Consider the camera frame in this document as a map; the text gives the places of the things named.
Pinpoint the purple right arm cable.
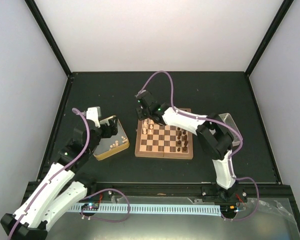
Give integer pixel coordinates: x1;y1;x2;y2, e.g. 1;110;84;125
139;70;260;222

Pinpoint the black frame post right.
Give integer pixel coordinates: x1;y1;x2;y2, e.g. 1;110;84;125
244;0;294;77

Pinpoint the black frame post left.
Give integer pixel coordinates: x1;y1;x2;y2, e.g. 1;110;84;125
24;0;72;78

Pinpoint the white slotted cable duct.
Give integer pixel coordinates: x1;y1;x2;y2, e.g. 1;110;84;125
68;203;221;217

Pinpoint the black frame post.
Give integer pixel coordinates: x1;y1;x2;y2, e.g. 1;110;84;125
244;0;294;77
24;0;72;78

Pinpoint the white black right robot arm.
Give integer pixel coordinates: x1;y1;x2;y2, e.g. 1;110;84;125
136;90;237;202

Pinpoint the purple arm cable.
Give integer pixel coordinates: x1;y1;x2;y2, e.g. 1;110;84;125
139;70;260;222
7;107;91;240

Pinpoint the clear plastic tray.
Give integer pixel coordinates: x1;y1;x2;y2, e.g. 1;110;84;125
219;113;241;147

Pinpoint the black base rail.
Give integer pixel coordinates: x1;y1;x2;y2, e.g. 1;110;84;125
87;182;293;202

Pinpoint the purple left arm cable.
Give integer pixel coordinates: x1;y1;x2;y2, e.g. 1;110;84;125
7;107;91;240

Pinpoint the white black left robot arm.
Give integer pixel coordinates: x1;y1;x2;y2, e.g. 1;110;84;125
0;115;118;240

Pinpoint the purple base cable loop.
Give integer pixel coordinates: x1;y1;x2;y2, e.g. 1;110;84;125
80;187;131;223

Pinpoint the wooden chess board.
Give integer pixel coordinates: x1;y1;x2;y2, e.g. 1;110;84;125
135;118;194;160

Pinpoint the yellow tin box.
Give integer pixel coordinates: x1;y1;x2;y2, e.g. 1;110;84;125
93;119;130;161

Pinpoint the small electronics board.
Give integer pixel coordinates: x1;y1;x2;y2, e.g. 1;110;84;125
81;202;99;211

